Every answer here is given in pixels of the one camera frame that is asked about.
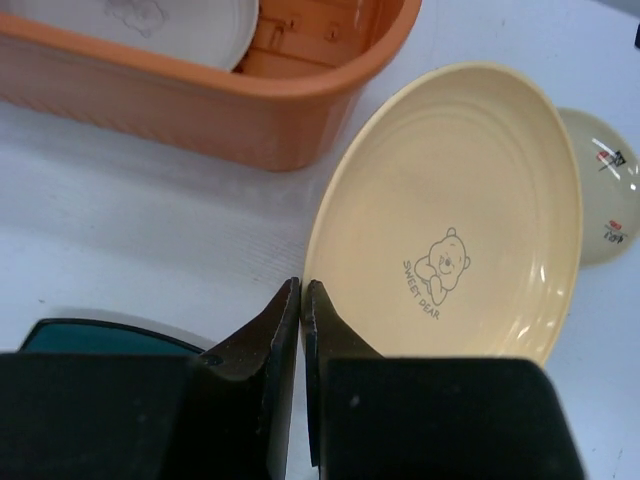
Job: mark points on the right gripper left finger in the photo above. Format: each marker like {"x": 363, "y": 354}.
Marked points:
{"x": 254, "y": 369}

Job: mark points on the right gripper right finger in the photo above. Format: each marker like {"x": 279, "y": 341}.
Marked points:
{"x": 325, "y": 335}

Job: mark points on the yellow bear plate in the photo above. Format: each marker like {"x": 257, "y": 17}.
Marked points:
{"x": 452, "y": 225}

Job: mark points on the teal square plate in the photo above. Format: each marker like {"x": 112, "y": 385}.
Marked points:
{"x": 89, "y": 336}

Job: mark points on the white round plate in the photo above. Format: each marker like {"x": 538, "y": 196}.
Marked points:
{"x": 214, "y": 33}

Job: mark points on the cream patterned small plate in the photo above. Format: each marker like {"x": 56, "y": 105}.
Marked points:
{"x": 609, "y": 173}

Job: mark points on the orange plastic bin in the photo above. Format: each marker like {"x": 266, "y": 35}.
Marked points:
{"x": 280, "y": 108}

